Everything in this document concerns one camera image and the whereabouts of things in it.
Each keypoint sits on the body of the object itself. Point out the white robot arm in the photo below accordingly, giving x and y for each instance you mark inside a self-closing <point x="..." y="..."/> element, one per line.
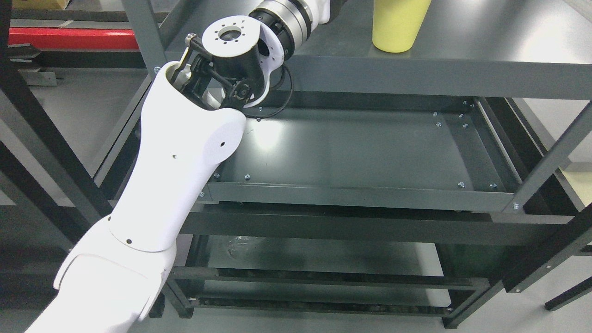
<point x="191" y="121"/>

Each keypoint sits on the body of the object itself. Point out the black metal shelf rack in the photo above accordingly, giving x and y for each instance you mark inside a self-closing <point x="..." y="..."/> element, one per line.
<point x="415" y="184"/>

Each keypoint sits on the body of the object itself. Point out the yellow plastic cup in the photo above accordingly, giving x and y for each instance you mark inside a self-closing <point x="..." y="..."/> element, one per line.
<point x="396" y="23"/>

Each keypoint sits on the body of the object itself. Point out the red metal beam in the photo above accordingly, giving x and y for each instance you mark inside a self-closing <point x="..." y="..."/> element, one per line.
<point x="74" y="38"/>

